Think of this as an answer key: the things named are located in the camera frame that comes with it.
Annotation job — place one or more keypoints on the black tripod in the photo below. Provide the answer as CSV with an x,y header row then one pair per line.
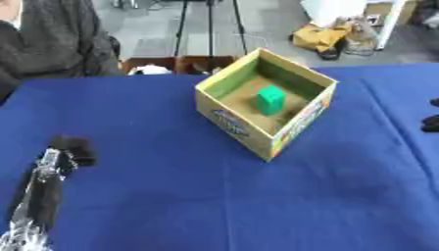
x,y
210,26

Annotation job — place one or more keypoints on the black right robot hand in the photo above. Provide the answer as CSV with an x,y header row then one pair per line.
x,y
432,123

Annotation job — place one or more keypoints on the white cabinet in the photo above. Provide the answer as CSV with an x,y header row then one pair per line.
x,y
357,16

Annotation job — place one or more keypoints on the yellow bag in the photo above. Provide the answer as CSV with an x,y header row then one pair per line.
x,y
319,36

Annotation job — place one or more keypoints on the white object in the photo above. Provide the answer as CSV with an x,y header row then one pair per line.
x,y
150,70

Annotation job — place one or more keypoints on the person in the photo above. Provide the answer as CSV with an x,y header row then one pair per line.
x,y
45,39

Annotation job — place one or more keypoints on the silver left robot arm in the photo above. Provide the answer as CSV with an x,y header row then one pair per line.
x,y
35,199

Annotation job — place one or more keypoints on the green block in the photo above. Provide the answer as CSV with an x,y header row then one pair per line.
x,y
270,99

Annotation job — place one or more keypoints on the tan cardboard box green inside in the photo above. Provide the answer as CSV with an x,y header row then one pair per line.
x,y
268,108

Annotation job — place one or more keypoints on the brown wooden chair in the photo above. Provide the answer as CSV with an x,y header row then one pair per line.
x,y
183,64

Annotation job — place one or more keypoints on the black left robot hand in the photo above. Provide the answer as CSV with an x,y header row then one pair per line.
x,y
75,148

